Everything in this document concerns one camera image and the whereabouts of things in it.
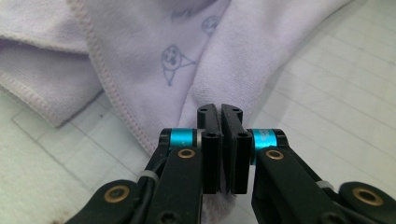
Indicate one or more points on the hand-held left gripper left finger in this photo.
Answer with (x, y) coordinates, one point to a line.
(211, 149)

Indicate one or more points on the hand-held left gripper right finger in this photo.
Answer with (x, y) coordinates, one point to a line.
(236, 149)

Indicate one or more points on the lavender printed towel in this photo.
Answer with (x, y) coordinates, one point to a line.
(149, 68)

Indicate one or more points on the white gridded foam mat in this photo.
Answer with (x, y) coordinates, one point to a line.
(327, 109)

